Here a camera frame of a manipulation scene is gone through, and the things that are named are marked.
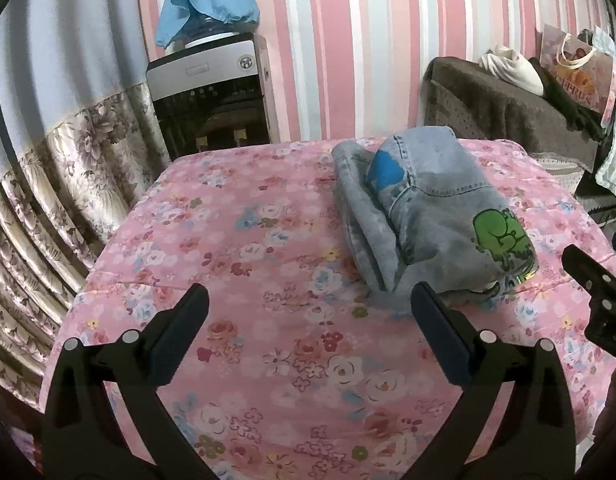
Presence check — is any light blue denim garment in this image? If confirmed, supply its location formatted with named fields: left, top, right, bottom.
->
left=332, top=126, right=538, bottom=311

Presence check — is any white patterned sofa cloth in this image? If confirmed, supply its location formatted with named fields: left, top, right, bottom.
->
left=531, top=153, right=616, bottom=212

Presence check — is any black garment on sofa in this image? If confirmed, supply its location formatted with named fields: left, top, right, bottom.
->
left=529, top=58, right=606, bottom=143

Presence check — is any pink gift bag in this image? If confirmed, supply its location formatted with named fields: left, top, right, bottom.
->
left=539, top=24, right=616, bottom=127

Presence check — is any white folded cloth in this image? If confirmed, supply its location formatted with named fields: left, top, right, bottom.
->
left=478, top=44, right=544, bottom=96

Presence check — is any floral beige curtain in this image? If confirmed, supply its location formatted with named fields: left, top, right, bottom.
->
left=0, top=84, right=170, bottom=408

